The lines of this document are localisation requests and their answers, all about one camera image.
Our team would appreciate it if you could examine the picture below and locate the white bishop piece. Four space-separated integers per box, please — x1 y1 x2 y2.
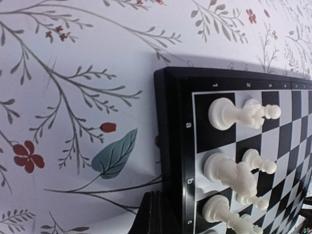
202 195 263 234

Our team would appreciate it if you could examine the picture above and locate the white pawn piece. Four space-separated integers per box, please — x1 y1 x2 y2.
264 104 282 119
242 149 277 175
246 196 269 210

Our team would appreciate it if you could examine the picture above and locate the white rook piece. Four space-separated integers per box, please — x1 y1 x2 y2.
208 97 265 130

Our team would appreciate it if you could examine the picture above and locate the white knight piece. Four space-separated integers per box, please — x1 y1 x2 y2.
203 153 257 197

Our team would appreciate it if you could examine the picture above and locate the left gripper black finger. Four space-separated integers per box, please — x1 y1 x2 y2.
130 191 182 234

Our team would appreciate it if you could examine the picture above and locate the black and grey chessboard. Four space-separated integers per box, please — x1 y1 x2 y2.
154 67 312 234

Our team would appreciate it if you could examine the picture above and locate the floral patterned table mat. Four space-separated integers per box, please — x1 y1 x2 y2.
0 0 312 234

